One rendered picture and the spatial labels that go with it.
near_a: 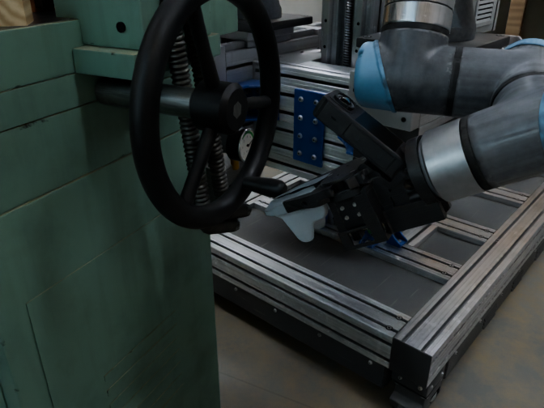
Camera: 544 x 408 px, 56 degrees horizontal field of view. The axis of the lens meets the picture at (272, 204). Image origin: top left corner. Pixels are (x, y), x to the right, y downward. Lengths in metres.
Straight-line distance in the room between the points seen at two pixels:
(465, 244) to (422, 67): 1.05
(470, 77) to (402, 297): 0.82
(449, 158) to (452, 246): 1.07
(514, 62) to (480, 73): 0.03
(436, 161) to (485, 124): 0.05
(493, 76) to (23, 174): 0.52
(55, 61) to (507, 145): 0.49
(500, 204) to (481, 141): 1.38
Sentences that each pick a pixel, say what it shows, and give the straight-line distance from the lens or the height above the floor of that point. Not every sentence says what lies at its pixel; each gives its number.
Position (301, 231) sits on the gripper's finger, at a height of 0.68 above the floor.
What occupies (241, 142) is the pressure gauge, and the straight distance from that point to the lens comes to 0.90.
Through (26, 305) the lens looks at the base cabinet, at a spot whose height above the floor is 0.59.
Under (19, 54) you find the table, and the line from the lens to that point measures 0.63.
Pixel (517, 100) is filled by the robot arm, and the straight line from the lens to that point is 0.51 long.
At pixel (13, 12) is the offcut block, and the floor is 0.91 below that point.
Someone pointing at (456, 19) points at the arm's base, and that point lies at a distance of 1.06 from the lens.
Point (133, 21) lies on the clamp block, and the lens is 0.63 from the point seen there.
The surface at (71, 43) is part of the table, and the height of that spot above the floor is 0.87.
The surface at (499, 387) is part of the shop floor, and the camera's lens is 1.46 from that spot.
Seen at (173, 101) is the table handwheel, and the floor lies 0.81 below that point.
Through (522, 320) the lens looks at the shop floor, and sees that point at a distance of 1.70.
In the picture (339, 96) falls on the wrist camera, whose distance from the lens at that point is 0.56.
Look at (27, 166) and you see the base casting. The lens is 0.65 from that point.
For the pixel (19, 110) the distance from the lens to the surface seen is 0.63.
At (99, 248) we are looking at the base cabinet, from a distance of 0.76.
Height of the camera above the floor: 0.98
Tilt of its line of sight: 27 degrees down
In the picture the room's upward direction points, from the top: straight up
